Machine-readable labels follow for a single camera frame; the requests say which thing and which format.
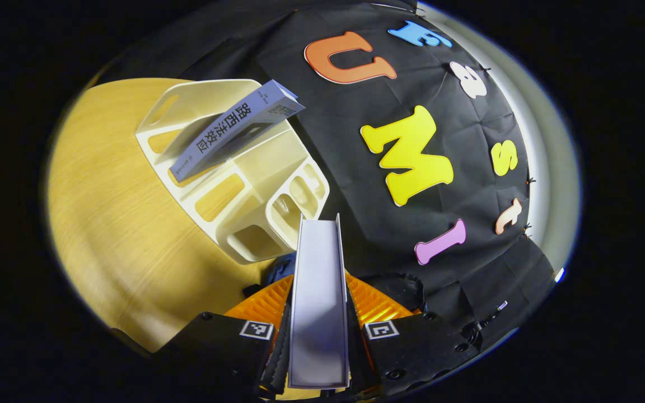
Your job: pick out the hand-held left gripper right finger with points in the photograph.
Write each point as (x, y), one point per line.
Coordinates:
(356, 358)

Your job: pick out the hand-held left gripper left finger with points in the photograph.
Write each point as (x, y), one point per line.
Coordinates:
(279, 358)

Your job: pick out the blue schoolbag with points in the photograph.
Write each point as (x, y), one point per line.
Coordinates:
(280, 268)

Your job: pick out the white plastic bookshelf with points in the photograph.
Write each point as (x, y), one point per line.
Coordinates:
(255, 184)

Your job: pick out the blue-grey cover book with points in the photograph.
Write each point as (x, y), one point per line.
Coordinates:
(227, 131)

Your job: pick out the black backdrop cloth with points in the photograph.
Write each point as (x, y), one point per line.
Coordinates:
(328, 112)

